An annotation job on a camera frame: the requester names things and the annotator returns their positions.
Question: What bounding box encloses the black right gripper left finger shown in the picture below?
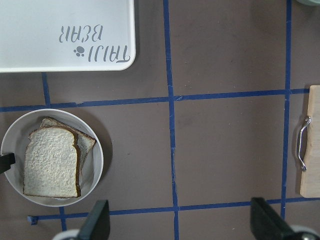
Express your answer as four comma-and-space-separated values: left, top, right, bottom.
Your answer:
76, 200, 110, 240

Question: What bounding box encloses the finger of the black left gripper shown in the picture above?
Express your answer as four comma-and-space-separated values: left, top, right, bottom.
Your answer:
0, 153, 16, 174

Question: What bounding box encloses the wooden cutting board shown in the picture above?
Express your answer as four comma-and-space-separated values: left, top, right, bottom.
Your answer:
297, 85, 320, 198

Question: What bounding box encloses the bread slice on plate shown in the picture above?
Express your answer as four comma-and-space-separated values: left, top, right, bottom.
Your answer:
40, 116, 96, 170

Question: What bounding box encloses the white bear tray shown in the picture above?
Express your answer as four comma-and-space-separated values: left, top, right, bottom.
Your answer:
0, 0, 136, 73

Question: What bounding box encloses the bread slice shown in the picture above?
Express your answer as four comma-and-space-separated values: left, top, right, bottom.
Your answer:
23, 126, 81, 198
40, 116, 96, 170

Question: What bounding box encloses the green bowl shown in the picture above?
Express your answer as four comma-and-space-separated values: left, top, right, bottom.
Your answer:
297, 0, 320, 7

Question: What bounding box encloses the white round plate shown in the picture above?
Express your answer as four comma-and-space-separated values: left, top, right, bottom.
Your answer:
0, 108, 104, 207

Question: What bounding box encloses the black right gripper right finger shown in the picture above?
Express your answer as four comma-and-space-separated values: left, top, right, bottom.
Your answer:
250, 197, 295, 240

